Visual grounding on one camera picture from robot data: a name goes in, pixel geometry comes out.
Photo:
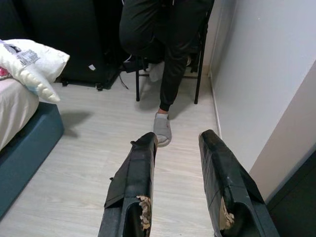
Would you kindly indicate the cream cartoon print blanket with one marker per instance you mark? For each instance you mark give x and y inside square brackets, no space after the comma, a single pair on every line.
[29,64]

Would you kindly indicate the bed with cream sheet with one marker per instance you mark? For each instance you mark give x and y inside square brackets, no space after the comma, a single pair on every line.
[14,111]

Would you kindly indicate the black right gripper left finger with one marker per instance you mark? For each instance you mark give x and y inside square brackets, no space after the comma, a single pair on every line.
[138,172]

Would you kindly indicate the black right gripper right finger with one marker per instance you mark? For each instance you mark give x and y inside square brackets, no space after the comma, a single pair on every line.
[222,172]

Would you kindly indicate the grey slipper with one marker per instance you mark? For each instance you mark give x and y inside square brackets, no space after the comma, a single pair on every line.
[161,130]

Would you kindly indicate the person black trousered legs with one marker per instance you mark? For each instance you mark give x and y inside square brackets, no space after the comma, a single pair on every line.
[172,61]

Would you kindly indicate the black metal chair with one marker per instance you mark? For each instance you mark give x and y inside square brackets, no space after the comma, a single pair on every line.
[198,74]

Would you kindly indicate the white socked foot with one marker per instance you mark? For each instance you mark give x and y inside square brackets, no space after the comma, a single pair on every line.
[156,71]

